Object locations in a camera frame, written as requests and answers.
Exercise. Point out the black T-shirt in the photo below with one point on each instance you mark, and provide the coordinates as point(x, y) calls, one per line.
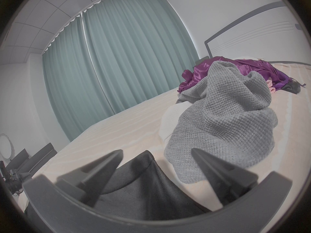
point(136, 186)

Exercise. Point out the round white-framed mirror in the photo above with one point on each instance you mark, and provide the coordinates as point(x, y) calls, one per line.
point(5, 145)

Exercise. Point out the blue-green curtain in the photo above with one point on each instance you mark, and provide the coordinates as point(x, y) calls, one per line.
point(141, 52)
point(73, 81)

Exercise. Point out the black lace garment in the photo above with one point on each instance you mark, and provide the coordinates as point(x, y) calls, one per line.
point(294, 86)

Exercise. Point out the black chest of drawers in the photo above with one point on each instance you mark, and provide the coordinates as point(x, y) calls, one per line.
point(41, 156)

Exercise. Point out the pink garment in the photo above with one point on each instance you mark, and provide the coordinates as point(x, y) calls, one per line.
point(271, 86)

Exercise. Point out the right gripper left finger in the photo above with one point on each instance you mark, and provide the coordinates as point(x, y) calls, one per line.
point(99, 178)

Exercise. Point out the grey knit garment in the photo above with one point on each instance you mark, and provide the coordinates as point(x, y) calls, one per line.
point(218, 120)

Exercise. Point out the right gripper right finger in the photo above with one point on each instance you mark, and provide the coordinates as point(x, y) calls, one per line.
point(213, 178)

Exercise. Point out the purple satin garment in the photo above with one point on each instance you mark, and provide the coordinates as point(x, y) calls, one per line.
point(199, 74)

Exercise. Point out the grey bedside table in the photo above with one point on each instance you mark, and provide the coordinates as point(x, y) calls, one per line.
point(203, 60)

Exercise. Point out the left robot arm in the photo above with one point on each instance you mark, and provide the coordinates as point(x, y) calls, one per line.
point(13, 183)

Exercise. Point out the bed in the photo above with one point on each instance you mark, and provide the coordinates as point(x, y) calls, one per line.
point(121, 135)

